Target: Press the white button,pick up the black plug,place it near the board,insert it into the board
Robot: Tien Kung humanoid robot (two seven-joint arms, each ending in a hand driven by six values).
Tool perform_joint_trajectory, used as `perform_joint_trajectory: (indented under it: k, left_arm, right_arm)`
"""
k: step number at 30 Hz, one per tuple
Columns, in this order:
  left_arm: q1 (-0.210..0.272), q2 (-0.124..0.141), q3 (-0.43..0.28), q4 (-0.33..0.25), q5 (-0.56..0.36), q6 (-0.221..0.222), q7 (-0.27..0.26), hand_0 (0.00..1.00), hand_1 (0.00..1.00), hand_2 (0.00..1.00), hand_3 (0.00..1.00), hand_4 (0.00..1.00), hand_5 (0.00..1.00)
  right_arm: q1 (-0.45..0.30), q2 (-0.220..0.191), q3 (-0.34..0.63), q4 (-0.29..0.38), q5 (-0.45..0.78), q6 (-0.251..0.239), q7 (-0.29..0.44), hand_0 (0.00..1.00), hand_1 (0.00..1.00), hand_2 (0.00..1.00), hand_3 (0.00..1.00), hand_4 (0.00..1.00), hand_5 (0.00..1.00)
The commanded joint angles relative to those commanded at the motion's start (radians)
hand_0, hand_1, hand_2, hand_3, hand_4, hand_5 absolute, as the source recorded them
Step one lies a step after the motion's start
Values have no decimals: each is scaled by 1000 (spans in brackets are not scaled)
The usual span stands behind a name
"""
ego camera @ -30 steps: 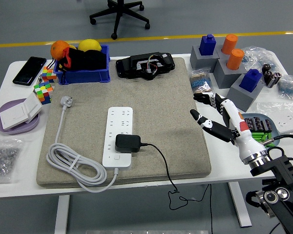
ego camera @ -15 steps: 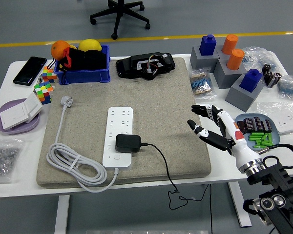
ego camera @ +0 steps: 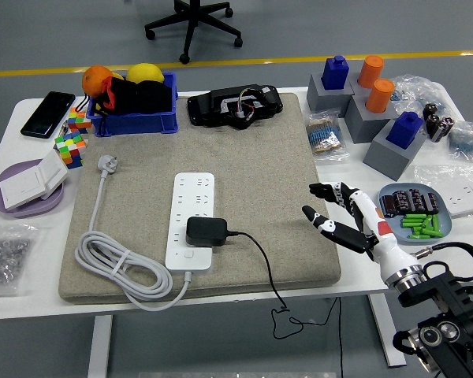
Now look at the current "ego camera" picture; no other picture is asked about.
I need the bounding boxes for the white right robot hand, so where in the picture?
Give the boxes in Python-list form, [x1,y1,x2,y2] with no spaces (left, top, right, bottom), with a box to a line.
[301,180,421,284]

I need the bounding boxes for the black plug with cord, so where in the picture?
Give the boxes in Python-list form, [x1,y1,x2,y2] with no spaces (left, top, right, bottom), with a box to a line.
[185,216,339,340]

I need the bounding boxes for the white power strip with cord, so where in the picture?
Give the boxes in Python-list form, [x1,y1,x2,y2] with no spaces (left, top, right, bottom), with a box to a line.
[74,154,217,312]

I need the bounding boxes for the pile of green batteries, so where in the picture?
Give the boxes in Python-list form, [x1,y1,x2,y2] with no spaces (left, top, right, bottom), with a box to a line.
[400,212,445,240]

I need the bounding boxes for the blue-grey tray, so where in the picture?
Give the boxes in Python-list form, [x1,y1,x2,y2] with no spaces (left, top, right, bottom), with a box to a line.
[378,181,453,246]

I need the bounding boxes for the grey block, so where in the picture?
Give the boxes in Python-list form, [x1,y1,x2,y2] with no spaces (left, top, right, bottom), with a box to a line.
[306,72,356,118]
[347,72,397,98]
[344,93,400,145]
[363,119,427,182]

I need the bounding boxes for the clear plastic bag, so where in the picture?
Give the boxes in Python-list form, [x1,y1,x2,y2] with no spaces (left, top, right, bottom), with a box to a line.
[412,162,473,220]

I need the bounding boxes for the blue peg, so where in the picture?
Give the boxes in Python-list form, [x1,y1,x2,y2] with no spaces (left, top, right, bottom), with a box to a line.
[321,54,350,91]
[385,111,425,150]

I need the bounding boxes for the bag of resistors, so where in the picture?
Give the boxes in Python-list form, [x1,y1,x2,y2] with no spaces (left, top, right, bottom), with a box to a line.
[305,111,351,163]
[448,120,473,161]
[389,73,456,119]

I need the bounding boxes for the orange cylinder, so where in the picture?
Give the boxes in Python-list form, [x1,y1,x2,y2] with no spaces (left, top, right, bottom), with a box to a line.
[365,77,396,114]
[357,54,385,90]

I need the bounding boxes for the grey-brown mat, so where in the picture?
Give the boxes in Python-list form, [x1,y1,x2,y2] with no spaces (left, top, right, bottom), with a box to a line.
[58,92,342,305]

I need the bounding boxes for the blue plastic bin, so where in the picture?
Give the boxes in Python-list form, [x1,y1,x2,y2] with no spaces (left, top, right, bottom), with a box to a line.
[86,72,180,138]

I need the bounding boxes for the black pouch with red trim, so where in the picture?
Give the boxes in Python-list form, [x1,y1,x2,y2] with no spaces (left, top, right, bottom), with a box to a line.
[75,76,173,133]

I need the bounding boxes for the black office chair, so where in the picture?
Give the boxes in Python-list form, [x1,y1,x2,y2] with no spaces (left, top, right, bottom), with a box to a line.
[144,0,244,65]

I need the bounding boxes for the large yellow citrus fruit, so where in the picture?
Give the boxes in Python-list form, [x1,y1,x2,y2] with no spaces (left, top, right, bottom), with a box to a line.
[125,62,166,84]

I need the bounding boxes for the large colourful puzzle cube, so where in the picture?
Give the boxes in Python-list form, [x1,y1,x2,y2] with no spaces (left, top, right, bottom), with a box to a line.
[54,131,88,170]

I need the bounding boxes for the small colourful puzzle cube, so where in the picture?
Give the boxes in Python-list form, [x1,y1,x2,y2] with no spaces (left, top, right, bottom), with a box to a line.
[67,106,92,135]

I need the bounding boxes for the orange fruit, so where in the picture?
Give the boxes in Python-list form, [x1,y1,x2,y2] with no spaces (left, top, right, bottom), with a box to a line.
[81,65,114,98]

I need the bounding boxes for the purple tray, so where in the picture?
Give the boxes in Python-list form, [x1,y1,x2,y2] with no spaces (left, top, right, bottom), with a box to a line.
[0,158,66,219]

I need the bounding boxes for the black smartphone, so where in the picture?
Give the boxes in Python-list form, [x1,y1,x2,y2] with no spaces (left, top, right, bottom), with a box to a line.
[20,91,76,139]

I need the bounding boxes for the white wall socket panel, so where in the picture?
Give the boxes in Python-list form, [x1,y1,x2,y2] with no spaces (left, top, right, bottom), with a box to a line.
[444,183,473,218]

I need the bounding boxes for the black hanging cable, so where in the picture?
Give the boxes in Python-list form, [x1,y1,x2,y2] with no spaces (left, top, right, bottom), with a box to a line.
[337,297,346,378]

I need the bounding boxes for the black electronic device with wires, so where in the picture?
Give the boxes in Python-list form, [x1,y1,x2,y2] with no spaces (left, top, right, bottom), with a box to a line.
[187,83,284,130]

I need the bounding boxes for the small white wall switch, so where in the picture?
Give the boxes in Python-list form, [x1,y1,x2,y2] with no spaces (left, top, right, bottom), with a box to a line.
[37,149,70,201]

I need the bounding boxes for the large white wall switch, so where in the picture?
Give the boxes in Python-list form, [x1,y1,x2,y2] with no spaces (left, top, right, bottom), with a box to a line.
[0,165,48,211]

